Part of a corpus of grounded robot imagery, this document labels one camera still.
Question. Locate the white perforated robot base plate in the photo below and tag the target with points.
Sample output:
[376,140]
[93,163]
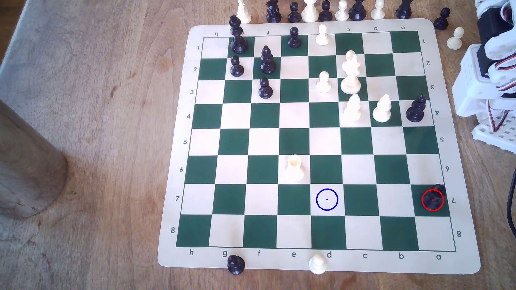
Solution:
[494,137]

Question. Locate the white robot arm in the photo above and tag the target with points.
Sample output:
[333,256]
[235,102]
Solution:
[469,80]

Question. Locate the black chess piece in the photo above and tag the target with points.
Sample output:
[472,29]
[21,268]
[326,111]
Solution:
[403,11]
[357,11]

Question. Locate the round wooden post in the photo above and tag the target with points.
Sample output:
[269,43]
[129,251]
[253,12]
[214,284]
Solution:
[28,169]

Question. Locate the black chess pawn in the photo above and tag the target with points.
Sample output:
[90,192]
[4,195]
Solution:
[236,266]
[294,39]
[294,14]
[265,90]
[325,14]
[236,68]
[437,191]
[442,21]

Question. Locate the black chess bishop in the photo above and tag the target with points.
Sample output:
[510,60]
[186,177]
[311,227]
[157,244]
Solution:
[267,62]

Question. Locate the white chess bishop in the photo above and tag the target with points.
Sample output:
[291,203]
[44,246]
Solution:
[352,110]
[382,110]

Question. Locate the white chess queen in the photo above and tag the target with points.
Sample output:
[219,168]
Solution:
[350,78]

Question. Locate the white chess rook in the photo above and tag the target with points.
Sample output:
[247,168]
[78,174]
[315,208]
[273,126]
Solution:
[295,171]

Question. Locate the black chess king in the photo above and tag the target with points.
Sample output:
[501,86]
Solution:
[238,40]

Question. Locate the white chess pawn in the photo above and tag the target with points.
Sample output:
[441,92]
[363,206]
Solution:
[377,12]
[455,40]
[323,84]
[342,13]
[322,37]
[317,265]

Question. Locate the green and cream chess mat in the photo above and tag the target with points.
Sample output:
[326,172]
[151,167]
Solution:
[205,116]

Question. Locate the white chess piece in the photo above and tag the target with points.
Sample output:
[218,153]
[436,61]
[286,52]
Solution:
[310,13]
[243,14]

